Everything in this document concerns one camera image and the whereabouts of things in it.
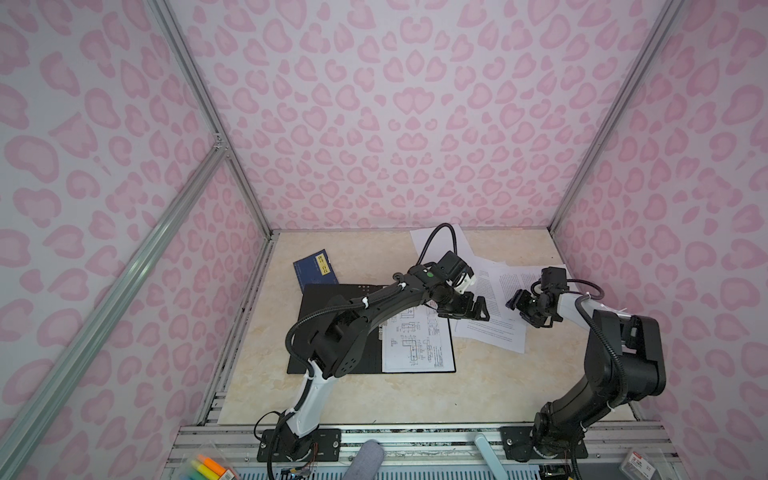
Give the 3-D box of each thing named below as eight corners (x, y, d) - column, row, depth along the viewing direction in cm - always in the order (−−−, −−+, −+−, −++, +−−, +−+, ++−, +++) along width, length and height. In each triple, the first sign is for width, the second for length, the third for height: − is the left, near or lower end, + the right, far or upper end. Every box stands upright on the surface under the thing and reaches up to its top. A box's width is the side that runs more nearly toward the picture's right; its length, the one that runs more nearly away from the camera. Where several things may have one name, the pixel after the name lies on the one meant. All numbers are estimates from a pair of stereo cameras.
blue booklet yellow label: (302, 295, 104) (301, 292, 103) (293, 263, 113) (292, 259, 112) (338, 282, 107) (337, 279, 106) (326, 252, 117) (325, 249, 115)
